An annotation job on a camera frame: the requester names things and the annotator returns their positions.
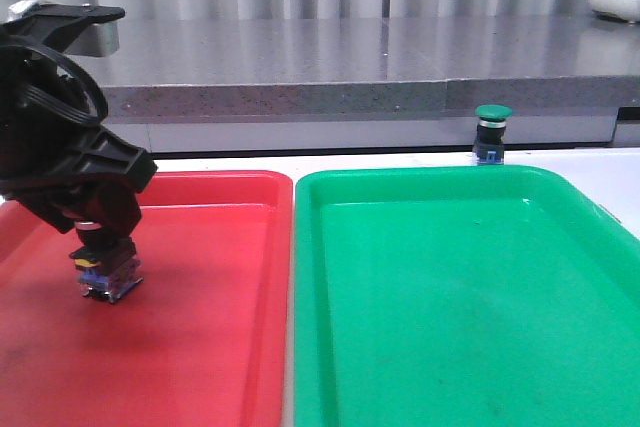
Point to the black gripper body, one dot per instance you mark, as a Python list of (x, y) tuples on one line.
[(54, 146)]

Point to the red mushroom push button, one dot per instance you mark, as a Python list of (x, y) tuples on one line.
[(107, 264)]

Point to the red plastic tray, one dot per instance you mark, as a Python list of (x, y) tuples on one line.
[(200, 342)]

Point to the green plastic tray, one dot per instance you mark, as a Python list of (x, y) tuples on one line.
[(462, 296)]

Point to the grey stone ledge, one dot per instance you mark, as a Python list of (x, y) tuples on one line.
[(416, 68)]

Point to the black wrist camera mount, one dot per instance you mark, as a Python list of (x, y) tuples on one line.
[(84, 30)]

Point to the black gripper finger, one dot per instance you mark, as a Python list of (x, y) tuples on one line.
[(114, 207)]

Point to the green mushroom push button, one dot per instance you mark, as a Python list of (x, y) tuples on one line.
[(488, 148)]

